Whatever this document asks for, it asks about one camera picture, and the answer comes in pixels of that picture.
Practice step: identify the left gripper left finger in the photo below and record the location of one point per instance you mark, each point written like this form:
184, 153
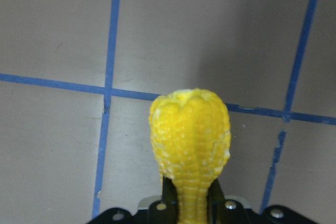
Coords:
162, 210

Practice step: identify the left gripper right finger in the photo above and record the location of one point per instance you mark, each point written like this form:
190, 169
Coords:
230, 210

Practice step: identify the yellow corn cob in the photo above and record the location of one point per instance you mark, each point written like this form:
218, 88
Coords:
190, 137

